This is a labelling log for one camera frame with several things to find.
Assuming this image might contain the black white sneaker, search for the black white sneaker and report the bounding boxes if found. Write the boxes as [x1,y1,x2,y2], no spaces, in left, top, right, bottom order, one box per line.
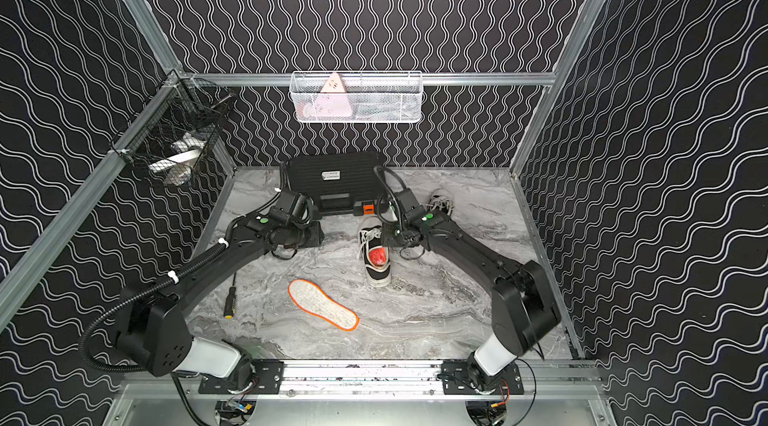
[357,216,391,288]
[426,188,455,216]

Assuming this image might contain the pink triangular card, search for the pink triangular card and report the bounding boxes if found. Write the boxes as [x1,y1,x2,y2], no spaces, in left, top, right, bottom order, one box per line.
[309,72,353,119]

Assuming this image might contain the black wire basket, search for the black wire basket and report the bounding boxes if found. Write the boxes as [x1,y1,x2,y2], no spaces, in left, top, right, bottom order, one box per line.
[116,78,237,188]

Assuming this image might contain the black plastic tool case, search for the black plastic tool case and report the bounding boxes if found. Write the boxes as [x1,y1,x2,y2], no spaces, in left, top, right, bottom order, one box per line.
[284,151,385,217]

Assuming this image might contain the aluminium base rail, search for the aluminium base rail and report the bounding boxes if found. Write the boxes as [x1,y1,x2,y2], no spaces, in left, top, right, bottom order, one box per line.
[119,357,607,401]

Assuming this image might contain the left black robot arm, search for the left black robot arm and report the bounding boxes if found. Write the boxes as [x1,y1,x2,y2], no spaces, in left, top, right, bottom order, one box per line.
[78,189,324,392]

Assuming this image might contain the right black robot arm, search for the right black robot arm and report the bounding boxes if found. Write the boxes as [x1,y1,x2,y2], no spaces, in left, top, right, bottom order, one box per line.
[373,166,561,392]

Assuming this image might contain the red patterned insole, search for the red patterned insole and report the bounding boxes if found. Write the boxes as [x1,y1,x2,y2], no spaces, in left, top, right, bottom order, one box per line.
[366,246,389,270]

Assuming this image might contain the white insole orange edge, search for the white insole orange edge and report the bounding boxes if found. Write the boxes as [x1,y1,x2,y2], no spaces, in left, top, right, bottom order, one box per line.
[288,279,360,331]

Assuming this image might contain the white wire basket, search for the white wire basket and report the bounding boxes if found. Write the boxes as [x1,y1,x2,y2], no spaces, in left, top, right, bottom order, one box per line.
[289,70,424,123]

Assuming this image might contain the white items in black basket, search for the white items in black basket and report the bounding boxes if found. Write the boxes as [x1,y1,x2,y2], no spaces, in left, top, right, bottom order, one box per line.
[148,132,207,186]

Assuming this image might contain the yellow black screwdriver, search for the yellow black screwdriver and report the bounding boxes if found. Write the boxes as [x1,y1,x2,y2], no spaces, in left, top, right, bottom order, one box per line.
[223,273,237,319]

